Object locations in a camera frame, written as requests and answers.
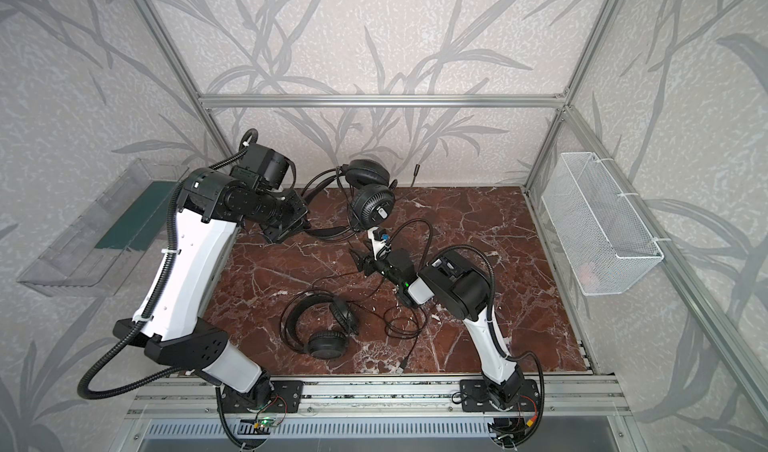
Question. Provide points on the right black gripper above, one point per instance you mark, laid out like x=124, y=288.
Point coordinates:
x=373, y=263

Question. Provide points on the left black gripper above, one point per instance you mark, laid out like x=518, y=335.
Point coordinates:
x=288, y=220

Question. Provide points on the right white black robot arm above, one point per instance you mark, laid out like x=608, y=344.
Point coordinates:
x=460, y=279

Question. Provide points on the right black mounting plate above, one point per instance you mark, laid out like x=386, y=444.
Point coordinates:
x=473, y=396

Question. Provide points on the black mounting plate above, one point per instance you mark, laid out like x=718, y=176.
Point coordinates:
x=473, y=396
x=282, y=396

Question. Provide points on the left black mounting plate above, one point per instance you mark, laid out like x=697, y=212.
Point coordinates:
x=282, y=396

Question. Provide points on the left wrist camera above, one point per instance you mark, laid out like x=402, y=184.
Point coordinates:
x=261, y=167

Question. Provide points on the clear plastic wall bin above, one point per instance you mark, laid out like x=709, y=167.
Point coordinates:
x=94, y=256

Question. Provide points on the white wire mesh basket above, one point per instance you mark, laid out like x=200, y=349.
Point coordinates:
x=608, y=246

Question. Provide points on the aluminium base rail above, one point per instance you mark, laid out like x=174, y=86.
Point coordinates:
x=357, y=396

